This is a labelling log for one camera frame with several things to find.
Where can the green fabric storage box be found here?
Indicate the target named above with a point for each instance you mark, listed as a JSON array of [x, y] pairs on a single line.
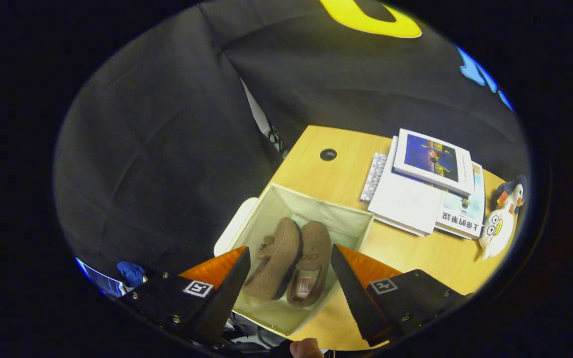
[[311, 206]]

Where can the grey patterned book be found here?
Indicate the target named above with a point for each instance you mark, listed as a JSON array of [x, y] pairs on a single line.
[[373, 179]]

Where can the brown fuzzy shoe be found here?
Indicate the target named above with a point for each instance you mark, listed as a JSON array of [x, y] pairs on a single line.
[[316, 238], [281, 248]]

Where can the plain white book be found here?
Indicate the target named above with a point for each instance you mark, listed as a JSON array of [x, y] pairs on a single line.
[[403, 204]]

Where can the blue cloth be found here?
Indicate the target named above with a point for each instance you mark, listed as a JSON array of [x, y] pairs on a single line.
[[131, 273]]

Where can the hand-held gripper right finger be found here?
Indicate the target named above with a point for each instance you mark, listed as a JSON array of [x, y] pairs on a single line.
[[358, 303]]

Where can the white seal plush toy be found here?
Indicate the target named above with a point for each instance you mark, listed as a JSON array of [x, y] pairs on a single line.
[[495, 233]]

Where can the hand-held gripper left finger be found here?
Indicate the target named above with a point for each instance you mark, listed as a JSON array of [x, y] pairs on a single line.
[[224, 306]]

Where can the penguin plush toy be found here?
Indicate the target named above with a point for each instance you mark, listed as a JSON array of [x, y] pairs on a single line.
[[513, 191]]

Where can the white book dark picture cover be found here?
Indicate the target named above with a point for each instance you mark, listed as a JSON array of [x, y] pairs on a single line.
[[430, 159]]

